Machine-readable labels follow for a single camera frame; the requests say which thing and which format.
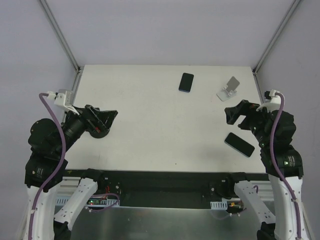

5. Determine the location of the blue-edged black smartphone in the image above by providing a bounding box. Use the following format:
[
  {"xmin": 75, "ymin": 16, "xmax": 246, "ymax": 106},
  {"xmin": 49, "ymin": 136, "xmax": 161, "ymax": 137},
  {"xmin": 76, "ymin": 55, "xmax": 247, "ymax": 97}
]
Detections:
[{"xmin": 178, "ymin": 72, "xmax": 194, "ymax": 93}]

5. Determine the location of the black round-base phone stand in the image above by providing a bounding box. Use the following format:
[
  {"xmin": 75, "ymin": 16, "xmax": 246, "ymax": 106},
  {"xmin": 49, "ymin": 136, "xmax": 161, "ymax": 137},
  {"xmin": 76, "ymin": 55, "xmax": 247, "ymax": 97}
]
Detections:
[{"xmin": 88, "ymin": 127, "xmax": 110, "ymax": 139}]

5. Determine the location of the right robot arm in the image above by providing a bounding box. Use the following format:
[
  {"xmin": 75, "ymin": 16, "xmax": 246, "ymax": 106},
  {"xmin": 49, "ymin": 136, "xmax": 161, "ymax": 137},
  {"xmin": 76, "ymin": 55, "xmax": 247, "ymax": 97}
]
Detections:
[{"xmin": 224, "ymin": 95, "xmax": 309, "ymax": 240}]

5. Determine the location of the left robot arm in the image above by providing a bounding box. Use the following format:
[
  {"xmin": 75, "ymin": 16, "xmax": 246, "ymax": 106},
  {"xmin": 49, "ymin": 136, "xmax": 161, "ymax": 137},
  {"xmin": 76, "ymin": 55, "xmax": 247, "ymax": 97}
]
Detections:
[{"xmin": 23, "ymin": 104, "xmax": 118, "ymax": 240}]

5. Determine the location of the white folding phone stand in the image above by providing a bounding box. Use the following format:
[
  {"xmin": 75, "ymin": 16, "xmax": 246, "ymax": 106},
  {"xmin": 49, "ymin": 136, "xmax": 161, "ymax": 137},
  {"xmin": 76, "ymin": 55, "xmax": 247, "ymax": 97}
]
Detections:
[{"xmin": 216, "ymin": 76, "xmax": 240, "ymax": 102}]

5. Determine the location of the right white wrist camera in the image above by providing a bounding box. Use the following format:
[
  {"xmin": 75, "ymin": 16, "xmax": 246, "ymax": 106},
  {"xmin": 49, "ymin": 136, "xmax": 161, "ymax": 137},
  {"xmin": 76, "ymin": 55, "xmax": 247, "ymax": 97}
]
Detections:
[{"xmin": 256, "ymin": 89, "xmax": 282, "ymax": 113}]

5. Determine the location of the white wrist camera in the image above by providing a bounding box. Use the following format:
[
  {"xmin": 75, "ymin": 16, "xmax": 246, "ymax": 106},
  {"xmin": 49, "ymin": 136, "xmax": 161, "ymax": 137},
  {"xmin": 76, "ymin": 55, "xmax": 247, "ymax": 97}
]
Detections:
[
  {"xmin": 47, "ymin": 89, "xmax": 79, "ymax": 115},
  {"xmin": 256, "ymin": 89, "xmax": 282, "ymax": 113}
]

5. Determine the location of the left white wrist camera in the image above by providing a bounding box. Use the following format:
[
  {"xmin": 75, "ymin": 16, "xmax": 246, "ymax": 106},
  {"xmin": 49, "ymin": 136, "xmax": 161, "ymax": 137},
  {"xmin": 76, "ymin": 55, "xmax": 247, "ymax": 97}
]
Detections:
[{"xmin": 47, "ymin": 89, "xmax": 79, "ymax": 115}]

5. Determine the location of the left aluminium frame post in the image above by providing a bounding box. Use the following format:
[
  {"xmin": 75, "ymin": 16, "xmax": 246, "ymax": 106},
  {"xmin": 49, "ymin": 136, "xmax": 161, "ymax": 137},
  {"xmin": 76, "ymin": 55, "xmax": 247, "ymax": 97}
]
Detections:
[{"xmin": 37, "ymin": 0, "xmax": 85, "ymax": 73}]

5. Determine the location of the aluminium frame post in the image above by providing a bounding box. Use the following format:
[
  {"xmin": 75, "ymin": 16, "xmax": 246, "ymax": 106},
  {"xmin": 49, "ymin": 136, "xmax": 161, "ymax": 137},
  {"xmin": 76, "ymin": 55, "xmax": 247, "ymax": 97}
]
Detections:
[
  {"xmin": 252, "ymin": 0, "xmax": 303, "ymax": 75},
  {"xmin": 37, "ymin": 0, "xmax": 85, "ymax": 73}
]

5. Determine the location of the aluminium extrusion rail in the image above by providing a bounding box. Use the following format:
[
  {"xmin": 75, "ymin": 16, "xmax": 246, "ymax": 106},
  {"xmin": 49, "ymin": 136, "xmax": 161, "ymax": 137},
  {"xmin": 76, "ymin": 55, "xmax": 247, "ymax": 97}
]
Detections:
[{"xmin": 251, "ymin": 181, "xmax": 274, "ymax": 202}]

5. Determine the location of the left white cable duct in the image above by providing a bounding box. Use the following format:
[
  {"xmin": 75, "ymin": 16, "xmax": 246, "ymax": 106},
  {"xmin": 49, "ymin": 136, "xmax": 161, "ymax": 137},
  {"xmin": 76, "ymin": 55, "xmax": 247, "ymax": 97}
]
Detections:
[{"xmin": 55, "ymin": 196, "xmax": 120, "ymax": 208}]

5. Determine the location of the white cable duct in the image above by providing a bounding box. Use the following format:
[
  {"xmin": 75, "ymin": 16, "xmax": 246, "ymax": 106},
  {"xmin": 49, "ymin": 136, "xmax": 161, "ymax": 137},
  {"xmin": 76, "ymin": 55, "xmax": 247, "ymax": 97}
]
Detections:
[
  {"xmin": 209, "ymin": 199, "xmax": 245, "ymax": 211},
  {"xmin": 55, "ymin": 196, "xmax": 120, "ymax": 208}
]

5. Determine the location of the right white cable duct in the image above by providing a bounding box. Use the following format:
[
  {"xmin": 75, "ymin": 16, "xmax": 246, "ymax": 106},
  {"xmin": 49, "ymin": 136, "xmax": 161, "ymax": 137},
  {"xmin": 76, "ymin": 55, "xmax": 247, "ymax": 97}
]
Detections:
[{"xmin": 209, "ymin": 199, "xmax": 245, "ymax": 211}]

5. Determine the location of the right aluminium frame post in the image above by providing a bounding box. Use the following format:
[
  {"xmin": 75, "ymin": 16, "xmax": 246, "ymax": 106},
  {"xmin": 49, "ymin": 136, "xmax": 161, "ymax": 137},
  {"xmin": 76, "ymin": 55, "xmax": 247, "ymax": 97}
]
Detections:
[{"xmin": 252, "ymin": 0, "xmax": 303, "ymax": 75}]

